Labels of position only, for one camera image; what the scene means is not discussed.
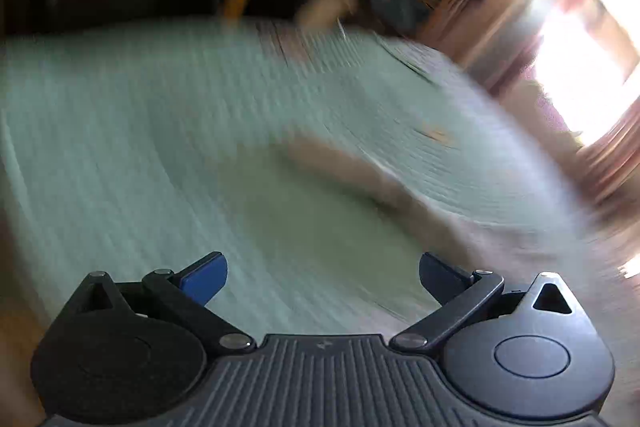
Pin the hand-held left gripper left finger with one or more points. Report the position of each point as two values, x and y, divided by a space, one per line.
205 278

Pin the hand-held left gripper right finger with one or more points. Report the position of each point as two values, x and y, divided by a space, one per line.
440 278

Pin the white black-striped sweater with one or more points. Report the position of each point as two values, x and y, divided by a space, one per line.
350 172

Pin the green quilted bee bedspread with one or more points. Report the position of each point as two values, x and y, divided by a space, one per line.
150 132

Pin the window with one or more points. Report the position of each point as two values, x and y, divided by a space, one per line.
585 57

